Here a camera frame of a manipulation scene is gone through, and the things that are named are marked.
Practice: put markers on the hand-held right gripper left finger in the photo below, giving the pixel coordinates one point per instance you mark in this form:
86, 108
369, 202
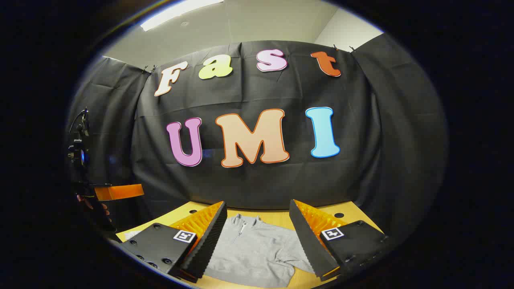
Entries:
209, 241

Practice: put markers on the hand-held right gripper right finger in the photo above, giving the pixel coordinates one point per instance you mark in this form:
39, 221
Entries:
307, 241

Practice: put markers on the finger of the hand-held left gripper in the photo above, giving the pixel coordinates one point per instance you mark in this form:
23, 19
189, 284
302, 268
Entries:
120, 192

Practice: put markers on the grey zip-neck sweatshirt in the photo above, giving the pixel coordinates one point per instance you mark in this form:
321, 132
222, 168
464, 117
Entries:
257, 253

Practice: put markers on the black backdrop cloth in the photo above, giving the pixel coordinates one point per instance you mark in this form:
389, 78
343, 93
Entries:
281, 184

